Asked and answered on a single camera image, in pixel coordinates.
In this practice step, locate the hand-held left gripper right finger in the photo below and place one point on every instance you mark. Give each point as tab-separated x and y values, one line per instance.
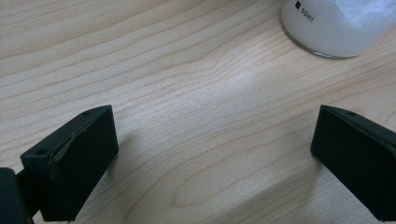
358	161

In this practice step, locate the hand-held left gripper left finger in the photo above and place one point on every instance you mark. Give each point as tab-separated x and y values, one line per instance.
77	161

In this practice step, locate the white measuring beaker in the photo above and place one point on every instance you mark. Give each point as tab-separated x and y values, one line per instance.
336	28

